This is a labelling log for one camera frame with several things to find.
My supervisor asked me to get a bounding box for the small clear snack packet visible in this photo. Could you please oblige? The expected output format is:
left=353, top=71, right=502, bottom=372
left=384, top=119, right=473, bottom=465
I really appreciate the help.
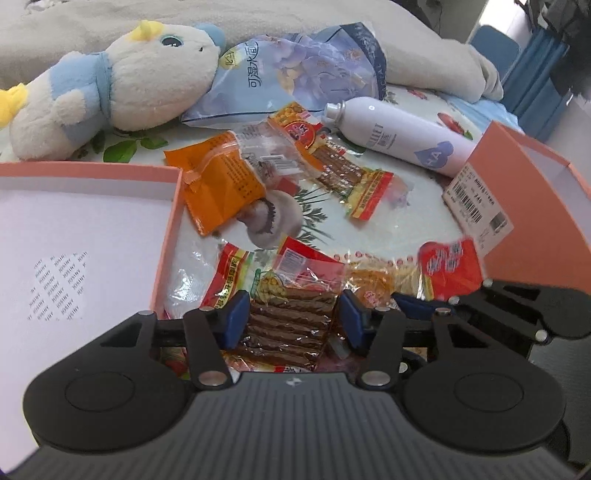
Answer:
left=231, top=127, right=308, bottom=190

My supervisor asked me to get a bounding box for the red yellow brown-stick snack packet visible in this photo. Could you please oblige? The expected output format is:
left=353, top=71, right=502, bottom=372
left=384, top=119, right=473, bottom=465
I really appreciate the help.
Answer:
left=269, top=102, right=407, bottom=221

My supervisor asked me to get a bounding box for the floral blue bed sheet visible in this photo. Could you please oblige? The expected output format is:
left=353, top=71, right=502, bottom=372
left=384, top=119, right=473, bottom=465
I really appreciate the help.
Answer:
left=0, top=85, right=522, bottom=379

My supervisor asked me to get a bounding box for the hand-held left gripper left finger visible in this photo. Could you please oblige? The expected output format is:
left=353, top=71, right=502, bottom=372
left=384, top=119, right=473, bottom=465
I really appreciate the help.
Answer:
left=99, top=291, right=250, bottom=391

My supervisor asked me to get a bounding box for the pink cardboard box lid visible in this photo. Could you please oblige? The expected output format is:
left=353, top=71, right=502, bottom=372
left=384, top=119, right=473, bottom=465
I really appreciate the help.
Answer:
left=0, top=161, right=184, bottom=476

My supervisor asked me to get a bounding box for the clear plastic bag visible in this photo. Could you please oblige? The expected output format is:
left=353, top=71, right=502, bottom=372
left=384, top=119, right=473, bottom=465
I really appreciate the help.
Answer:
left=164, top=226, right=227, bottom=319

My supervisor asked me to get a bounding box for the white spray bottle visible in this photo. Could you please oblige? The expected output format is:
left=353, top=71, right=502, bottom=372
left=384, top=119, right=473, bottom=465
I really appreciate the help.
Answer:
left=323, top=97, right=478, bottom=178

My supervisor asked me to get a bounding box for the blue curtain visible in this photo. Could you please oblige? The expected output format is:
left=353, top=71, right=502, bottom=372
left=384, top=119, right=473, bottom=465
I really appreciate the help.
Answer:
left=502, top=25, right=571, bottom=141

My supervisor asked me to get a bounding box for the hanging grey garment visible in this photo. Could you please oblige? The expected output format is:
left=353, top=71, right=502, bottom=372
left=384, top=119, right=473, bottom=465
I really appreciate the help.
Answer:
left=526, top=0, right=568, bottom=33

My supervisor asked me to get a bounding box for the blue chair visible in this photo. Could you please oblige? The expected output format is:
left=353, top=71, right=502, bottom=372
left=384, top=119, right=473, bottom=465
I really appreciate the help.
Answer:
left=468, top=24, right=521, bottom=88

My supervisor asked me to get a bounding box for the red yellow green snack packet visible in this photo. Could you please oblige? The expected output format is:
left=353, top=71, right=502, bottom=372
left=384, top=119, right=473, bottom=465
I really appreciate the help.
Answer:
left=200, top=244, right=256, bottom=311

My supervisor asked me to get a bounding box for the grey blanket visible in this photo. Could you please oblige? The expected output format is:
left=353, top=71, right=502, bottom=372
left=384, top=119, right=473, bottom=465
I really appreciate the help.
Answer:
left=0, top=0, right=505, bottom=103

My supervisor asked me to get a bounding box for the white plush toy blue scarf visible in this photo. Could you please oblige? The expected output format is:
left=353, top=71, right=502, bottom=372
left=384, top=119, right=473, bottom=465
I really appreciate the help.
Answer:
left=0, top=19, right=227, bottom=161

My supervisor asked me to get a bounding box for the clear packet of yellow snacks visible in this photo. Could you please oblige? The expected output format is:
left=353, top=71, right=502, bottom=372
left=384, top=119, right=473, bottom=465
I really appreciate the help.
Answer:
left=344, top=263, right=423, bottom=308

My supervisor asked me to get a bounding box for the red snack packet white print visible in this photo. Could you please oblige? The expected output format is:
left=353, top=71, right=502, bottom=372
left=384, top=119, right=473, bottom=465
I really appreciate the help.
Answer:
left=418, top=236, right=485, bottom=302

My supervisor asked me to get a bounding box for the hanging black garment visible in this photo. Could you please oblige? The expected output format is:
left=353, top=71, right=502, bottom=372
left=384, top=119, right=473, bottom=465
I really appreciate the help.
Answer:
left=549, top=0, right=591, bottom=100

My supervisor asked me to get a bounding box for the orange snack packet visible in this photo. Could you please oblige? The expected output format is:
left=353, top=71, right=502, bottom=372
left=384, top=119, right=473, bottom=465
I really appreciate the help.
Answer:
left=164, top=130, right=267, bottom=237

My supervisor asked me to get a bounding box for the blue floral tissue pack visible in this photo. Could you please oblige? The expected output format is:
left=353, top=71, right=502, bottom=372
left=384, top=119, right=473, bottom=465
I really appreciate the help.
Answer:
left=180, top=22, right=387, bottom=129

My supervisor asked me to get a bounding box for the pink cardboard box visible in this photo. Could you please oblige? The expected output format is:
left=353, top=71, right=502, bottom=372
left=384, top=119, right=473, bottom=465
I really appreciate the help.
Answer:
left=442, top=121, right=591, bottom=296

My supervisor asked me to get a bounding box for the brown-stick snack packet red label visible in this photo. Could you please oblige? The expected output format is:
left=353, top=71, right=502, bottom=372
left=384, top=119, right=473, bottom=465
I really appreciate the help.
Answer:
left=249, top=237, right=347, bottom=372

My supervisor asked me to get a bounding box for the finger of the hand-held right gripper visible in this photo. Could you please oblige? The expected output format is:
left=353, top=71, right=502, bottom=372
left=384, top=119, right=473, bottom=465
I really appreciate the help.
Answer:
left=482, top=278, right=591, bottom=342
left=392, top=292, right=552, bottom=344

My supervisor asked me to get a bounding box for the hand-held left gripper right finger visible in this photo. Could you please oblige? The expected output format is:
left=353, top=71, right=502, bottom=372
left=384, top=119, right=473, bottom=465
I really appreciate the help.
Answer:
left=339, top=290, right=490, bottom=391

